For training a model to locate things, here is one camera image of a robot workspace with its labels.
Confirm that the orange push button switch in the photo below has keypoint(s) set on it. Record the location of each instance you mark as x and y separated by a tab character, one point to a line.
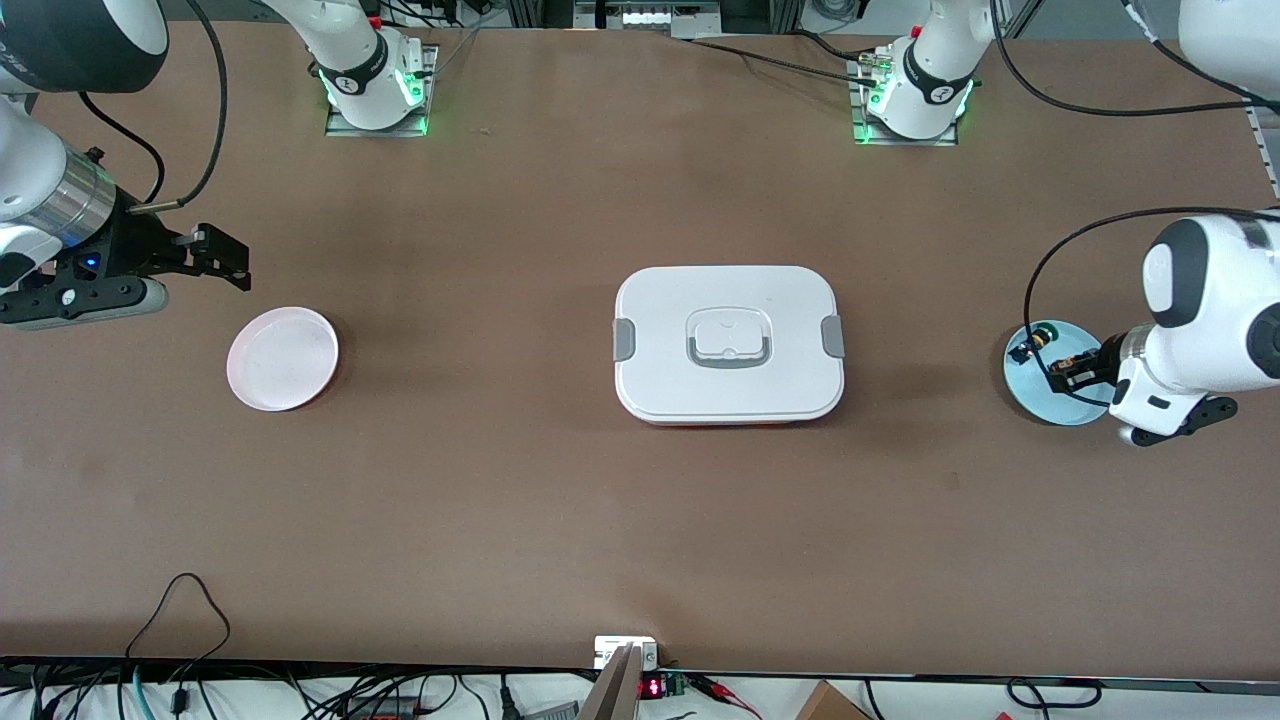
1065	363

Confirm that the pink round plate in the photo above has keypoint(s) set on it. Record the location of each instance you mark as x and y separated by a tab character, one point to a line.
282	358

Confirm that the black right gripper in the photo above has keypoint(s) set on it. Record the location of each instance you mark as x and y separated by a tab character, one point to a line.
137	249

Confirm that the aluminium frame rail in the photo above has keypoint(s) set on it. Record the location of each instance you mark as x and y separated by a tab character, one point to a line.
1265	150

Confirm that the red digit display module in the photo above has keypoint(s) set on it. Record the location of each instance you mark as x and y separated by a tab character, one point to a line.
651	687

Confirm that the grey slanted bar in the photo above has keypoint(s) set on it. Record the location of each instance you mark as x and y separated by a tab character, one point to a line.
612	690

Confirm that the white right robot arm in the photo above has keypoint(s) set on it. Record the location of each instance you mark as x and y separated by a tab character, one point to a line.
360	60

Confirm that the black blue small part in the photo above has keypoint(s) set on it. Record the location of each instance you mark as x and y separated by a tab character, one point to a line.
1035	343

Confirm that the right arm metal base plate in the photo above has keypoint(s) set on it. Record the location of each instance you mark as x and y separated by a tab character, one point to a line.
335	125

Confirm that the light blue round plate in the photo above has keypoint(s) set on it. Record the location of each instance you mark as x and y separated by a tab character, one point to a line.
1030	390

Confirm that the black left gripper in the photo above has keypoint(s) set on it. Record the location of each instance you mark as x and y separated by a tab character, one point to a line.
1087	367

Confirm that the grey power strip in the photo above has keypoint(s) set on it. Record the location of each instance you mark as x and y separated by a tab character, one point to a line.
650	16

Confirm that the small white box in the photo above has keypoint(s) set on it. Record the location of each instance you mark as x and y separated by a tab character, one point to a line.
612	648

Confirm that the white lidded lunch box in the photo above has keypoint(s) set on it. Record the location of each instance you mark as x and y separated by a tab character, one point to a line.
730	390

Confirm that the red clip leads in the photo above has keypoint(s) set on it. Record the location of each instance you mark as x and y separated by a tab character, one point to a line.
725	692

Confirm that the brown cardboard box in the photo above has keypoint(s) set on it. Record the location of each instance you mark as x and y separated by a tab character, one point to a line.
830	704

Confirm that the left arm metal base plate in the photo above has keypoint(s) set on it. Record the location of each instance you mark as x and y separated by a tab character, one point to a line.
860	135

